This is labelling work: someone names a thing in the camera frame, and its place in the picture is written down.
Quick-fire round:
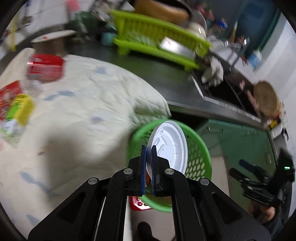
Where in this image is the white plastic lid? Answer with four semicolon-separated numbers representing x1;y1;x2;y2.
146;120;188;177

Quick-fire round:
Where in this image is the red plastic cup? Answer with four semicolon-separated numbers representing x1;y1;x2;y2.
0;80;23;121

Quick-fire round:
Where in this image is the green trash basket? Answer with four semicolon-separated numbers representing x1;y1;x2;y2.
127;118;213;213

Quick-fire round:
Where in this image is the round wooden cutting board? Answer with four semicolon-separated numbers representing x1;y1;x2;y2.
253;81;280;118

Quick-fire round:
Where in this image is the cream quilted mat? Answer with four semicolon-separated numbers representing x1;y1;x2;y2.
1;55;171;237

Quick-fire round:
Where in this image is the white dish rag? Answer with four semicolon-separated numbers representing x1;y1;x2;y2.
201;56;224;87

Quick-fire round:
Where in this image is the clear yellow label bottle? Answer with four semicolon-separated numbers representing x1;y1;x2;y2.
1;93;35;144

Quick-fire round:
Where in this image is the red soda can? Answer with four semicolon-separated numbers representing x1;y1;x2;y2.
26;54;64;82

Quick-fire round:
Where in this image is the steel pot with lid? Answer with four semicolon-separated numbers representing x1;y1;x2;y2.
31;30;76;57

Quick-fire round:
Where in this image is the teal cup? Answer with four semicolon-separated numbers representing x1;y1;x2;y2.
101;32;116;47

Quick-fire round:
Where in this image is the black wok with lid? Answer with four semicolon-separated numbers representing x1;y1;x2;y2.
133;1;190;25

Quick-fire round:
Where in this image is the lime green dish rack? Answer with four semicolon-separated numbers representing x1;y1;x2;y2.
110;10;211;71

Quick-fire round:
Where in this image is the green glass jar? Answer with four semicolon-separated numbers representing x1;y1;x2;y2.
74;11;98;39

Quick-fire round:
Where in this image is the pink bottle brush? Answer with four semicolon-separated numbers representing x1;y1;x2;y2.
65;0;80;13

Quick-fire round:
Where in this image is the yellow gas hose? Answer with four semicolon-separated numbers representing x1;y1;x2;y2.
10;14;19;53

